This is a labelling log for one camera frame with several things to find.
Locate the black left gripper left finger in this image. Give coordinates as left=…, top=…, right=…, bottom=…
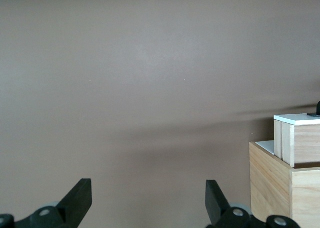
left=0, top=178, right=92, bottom=228

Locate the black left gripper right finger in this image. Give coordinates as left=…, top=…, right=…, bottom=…
left=205, top=180, right=300, bottom=228

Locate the light wooden drawer cabinet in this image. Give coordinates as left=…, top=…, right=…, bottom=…
left=249, top=140, right=320, bottom=228

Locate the white-fronted drawer with black handle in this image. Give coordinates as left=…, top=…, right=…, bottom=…
left=273, top=100, right=320, bottom=168

